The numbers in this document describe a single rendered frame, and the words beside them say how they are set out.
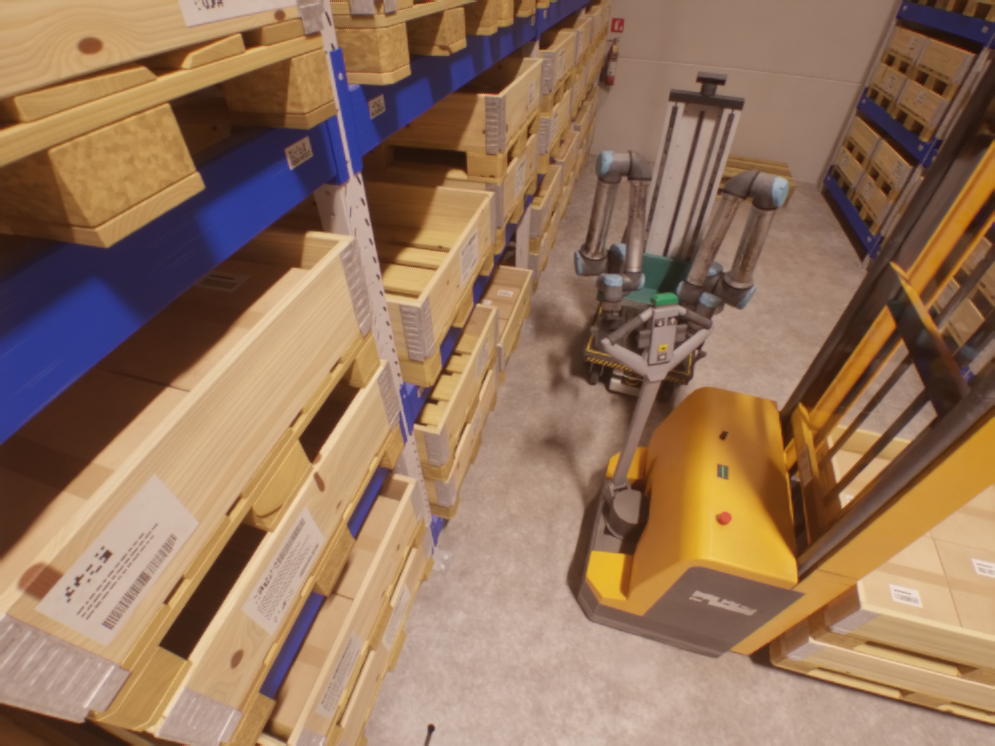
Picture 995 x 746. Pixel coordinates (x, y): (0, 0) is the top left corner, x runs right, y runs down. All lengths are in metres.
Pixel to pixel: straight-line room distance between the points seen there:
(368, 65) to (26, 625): 1.00
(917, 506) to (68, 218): 1.67
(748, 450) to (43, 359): 1.93
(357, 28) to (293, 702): 1.59
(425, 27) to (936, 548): 2.42
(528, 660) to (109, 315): 2.07
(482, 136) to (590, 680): 2.32
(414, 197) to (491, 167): 0.35
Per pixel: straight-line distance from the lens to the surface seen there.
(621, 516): 2.17
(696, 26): 6.90
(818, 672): 2.53
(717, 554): 1.68
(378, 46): 1.07
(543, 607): 2.42
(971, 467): 1.41
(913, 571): 2.24
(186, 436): 0.72
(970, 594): 2.34
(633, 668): 2.42
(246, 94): 0.89
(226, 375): 0.74
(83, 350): 0.68
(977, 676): 2.44
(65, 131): 0.58
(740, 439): 1.99
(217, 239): 0.79
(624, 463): 2.13
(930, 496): 1.48
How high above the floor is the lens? 2.30
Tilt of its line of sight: 45 degrees down
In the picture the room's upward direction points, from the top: straight up
